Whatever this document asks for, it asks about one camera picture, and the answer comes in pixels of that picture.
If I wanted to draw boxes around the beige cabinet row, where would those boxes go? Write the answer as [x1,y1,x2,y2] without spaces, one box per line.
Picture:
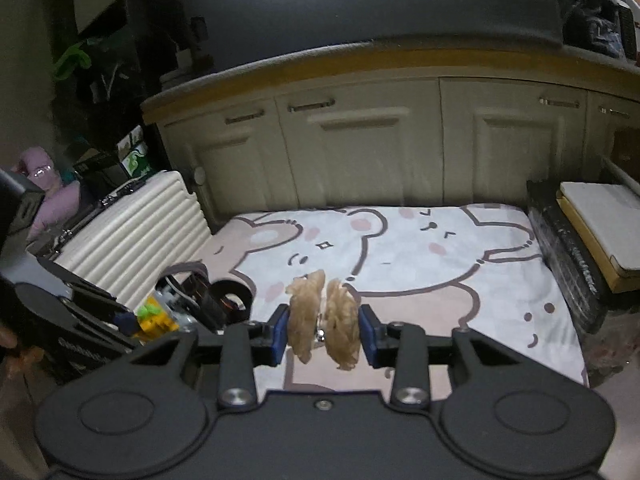
[142,46,639,221]

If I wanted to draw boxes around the pink plush toy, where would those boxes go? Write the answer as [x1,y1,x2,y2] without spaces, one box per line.
[12,146,80,242]

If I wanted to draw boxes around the dark grey headboard panel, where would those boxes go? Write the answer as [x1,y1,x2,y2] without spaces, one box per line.
[182,0,562,70]

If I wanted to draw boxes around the yellow headlamp with black strap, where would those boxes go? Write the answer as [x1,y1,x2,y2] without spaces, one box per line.
[134,261,254,341]

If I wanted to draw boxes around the black plastic wrapped bundle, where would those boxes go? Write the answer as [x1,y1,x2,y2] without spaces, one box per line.
[526,180,639,334]

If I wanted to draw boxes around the beige fabric flower hair clip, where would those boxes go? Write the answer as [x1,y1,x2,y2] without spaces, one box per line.
[285,270,361,372]

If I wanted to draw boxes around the cardboard box with white top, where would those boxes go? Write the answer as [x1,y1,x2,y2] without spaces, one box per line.
[556,182,639,294]

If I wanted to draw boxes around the cartoon bear bed sheet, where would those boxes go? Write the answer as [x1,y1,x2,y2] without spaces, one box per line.
[198,205,587,384]

